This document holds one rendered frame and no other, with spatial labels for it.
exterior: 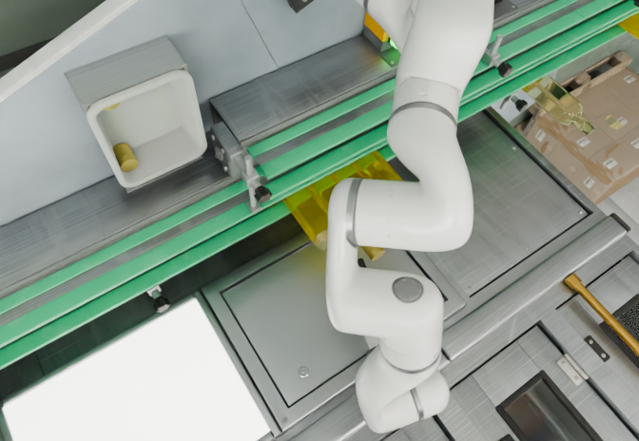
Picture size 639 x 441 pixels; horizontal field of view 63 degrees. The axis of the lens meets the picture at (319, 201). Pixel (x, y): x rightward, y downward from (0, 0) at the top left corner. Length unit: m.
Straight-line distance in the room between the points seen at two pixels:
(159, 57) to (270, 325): 0.57
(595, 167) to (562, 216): 3.31
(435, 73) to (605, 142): 4.31
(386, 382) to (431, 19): 0.48
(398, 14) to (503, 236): 0.70
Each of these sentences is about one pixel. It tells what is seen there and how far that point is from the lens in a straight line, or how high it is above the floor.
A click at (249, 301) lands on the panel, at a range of 1.14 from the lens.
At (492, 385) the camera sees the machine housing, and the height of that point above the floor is 1.48.
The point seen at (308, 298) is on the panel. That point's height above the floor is 1.12.
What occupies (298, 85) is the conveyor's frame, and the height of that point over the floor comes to 0.81.
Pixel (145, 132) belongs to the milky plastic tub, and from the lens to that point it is 1.03.
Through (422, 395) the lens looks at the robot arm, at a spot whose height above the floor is 1.42.
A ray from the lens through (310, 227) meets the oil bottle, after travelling 1.04.
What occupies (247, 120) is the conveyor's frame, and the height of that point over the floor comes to 0.84.
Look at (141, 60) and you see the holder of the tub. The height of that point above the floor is 0.79.
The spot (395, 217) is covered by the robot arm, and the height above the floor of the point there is 1.26.
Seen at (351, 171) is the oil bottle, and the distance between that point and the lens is 1.11.
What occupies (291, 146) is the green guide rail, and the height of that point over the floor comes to 0.93.
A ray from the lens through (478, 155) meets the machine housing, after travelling 1.45.
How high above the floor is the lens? 1.44
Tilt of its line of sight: 24 degrees down
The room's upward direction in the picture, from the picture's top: 143 degrees clockwise
